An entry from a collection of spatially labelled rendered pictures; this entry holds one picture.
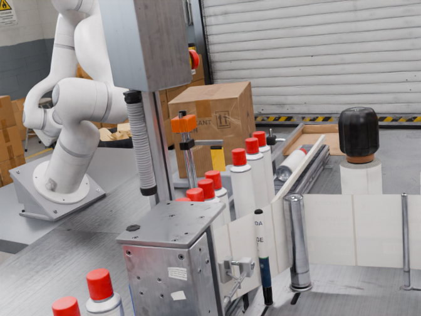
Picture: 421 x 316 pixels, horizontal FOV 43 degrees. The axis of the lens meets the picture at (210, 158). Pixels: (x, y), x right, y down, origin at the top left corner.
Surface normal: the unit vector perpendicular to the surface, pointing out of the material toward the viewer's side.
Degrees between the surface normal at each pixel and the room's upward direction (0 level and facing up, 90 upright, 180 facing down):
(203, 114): 90
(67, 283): 0
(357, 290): 0
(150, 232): 0
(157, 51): 90
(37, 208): 90
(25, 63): 90
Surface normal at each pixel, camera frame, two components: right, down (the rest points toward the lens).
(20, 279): -0.13, -0.95
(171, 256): -0.39, 0.31
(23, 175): 0.44, -0.69
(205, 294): 0.91, 0.00
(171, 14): 0.52, 0.18
